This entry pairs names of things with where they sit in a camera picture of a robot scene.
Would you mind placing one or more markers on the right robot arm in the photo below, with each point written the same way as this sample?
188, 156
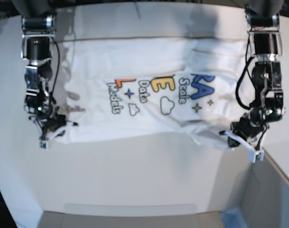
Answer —
38, 23

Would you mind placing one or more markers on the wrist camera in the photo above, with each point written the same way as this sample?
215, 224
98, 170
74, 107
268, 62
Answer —
43, 144
254, 156

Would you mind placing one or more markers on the grey cardboard bin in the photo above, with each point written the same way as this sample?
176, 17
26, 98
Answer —
263, 201

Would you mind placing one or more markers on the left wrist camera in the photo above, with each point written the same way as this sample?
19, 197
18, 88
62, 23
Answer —
254, 156

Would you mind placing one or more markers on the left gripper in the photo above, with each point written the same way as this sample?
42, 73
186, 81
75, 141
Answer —
248, 131

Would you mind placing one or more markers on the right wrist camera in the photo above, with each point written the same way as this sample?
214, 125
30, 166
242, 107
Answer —
43, 144

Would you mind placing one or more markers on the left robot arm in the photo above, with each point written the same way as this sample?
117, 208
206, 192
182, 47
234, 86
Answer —
263, 18

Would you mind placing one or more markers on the white printed t-shirt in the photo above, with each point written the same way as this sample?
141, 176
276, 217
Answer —
123, 88

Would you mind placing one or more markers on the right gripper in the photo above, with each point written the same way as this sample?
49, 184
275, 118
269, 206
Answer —
52, 126

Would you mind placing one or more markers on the grey tape strip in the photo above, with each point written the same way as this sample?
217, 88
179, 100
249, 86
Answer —
130, 211

